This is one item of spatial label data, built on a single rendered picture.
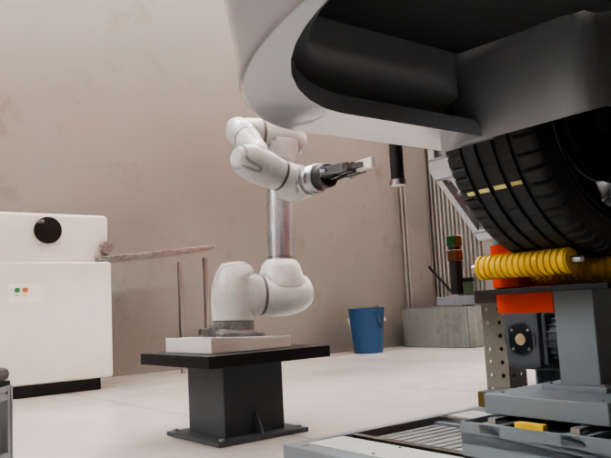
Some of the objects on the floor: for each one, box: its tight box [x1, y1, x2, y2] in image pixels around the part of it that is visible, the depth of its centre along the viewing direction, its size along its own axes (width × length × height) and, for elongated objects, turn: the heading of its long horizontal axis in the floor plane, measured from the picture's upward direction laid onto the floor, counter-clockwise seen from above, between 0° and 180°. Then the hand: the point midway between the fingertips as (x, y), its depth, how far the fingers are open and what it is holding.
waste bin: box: [347, 304, 386, 353], centre depth 633 cm, size 37×35×43 cm
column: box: [481, 303, 528, 389], centre depth 250 cm, size 10×10×42 cm
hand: (365, 164), depth 196 cm, fingers closed
